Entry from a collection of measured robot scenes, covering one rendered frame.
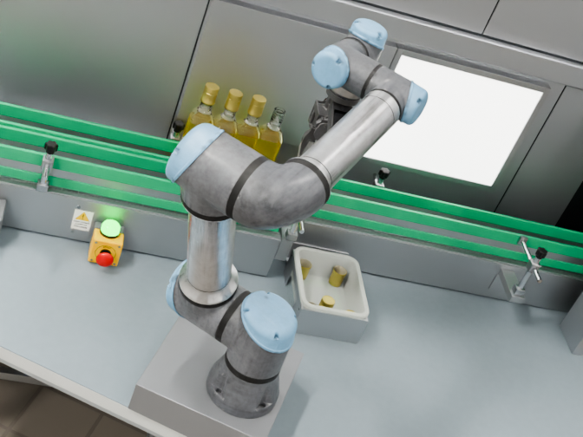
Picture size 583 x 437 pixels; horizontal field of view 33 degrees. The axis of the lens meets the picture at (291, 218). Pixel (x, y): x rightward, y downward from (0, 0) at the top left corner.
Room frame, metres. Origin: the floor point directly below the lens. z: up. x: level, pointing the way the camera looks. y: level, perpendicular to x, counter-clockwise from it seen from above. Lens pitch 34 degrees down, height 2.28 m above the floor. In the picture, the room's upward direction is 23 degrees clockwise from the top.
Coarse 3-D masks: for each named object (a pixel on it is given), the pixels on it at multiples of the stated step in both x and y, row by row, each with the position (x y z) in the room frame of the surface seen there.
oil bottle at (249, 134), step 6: (240, 120) 2.06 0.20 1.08; (240, 126) 2.03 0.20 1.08; (246, 126) 2.03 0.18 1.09; (252, 126) 2.04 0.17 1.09; (258, 126) 2.05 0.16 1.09; (240, 132) 2.02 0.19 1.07; (246, 132) 2.03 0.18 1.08; (252, 132) 2.03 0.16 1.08; (258, 132) 2.04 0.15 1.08; (240, 138) 2.02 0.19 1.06; (246, 138) 2.03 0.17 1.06; (252, 138) 2.03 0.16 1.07; (258, 138) 2.04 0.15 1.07; (246, 144) 2.03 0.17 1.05; (252, 144) 2.03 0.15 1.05
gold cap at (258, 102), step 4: (252, 96) 2.05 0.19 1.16; (256, 96) 2.05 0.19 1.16; (260, 96) 2.06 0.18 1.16; (252, 100) 2.04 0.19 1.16; (256, 100) 2.04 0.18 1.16; (260, 100) 2.05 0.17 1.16; (264, 100) 2.05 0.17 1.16; (252, 104) 2.04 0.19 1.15; (256, 104) 2.04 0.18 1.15; (260, 104) 2.04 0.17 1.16; (264, 104) 2.05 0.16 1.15; (248, 108) 2.05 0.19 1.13; (252, 108) 2.04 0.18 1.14; (256, 108) 2.04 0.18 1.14; (260, 108) 2.04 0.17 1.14; (248, 112) 2.04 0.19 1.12; (252, 112) 2.04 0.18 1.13; (256, 112) 2.04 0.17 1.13; (260, 112) 2.04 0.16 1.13; (256, 116) 2.04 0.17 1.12
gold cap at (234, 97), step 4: (232, 92) 2.03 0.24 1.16; (236, 92) 2.04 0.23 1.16; (240, 92) 2.04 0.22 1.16; (228, 96) 2.02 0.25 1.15; (232, 96) 2.02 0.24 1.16; (236, 96) 2.02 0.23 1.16; (240, 96) 2.02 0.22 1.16; (228, 100) 2.02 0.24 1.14; (232, 100) 2.02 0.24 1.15; (236, 100) 2.02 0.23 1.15; (240, 100) 2.03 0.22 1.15; (228, 104) 2.02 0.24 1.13; (232, 104) 2.02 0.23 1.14; (236, 104) 2.02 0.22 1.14; (228, 108) 2.02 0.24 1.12; (232, 108) 2.02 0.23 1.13; (236, 108) 2.02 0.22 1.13
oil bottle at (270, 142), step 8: (264, 128) 2.06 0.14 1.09; (280, 128) 2.08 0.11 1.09; (264, 136) 2.04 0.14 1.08; (272, 136) 2.05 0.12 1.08; (280, 136) 2.06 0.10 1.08; (264, 144) 2.04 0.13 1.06; (272, 144) 2.05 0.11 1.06; (280, 144) 2.06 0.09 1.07; (264, 152) 2.04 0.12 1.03; (272, 152) 2.05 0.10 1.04; (272, 160) 2.05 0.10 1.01
